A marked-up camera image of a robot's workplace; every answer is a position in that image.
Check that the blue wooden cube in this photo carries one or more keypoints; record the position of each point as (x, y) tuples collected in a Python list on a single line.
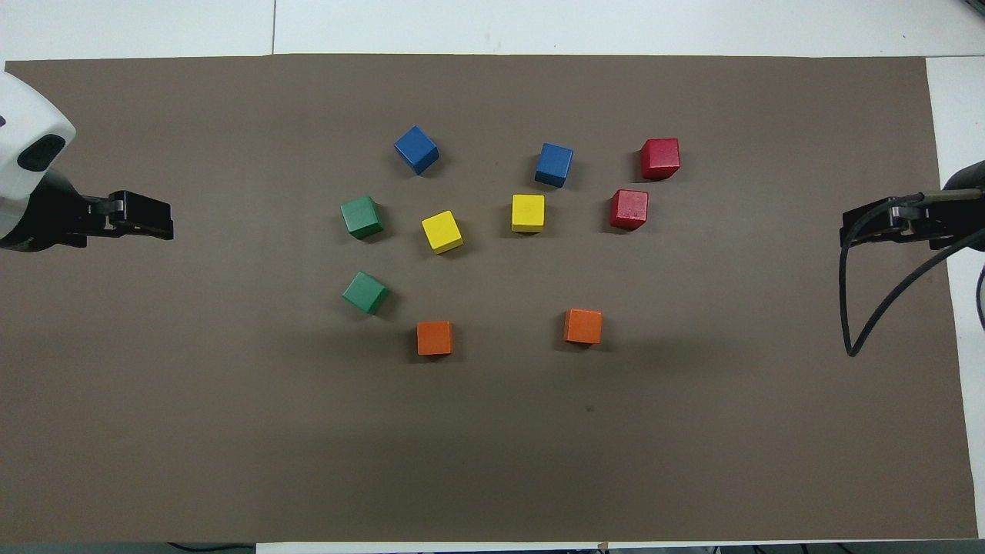
[(416, 149), (554, 165)]

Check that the red wooden cube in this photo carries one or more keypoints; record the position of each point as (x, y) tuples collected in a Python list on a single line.
[(660, 158), (629, 209)]

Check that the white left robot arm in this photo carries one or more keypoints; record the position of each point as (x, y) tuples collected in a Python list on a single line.
[(23, 138)]

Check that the yellow wooden cube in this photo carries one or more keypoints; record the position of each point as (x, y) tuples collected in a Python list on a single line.
[(528, 213), (442, 231)]

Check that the orange wooden cube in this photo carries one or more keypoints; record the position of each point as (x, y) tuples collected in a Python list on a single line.
[(435, 338), (582, 326)]

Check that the green wooden cube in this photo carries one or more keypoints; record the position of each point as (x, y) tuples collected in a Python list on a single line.
[(362, 216), (365, 292)]

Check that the brown table mat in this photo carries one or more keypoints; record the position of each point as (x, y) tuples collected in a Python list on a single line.
[(492, 462)]

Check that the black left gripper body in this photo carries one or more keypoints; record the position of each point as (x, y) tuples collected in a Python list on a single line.
[(54, 219)]

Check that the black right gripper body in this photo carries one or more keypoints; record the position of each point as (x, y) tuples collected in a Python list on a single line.
[(954, 223)]

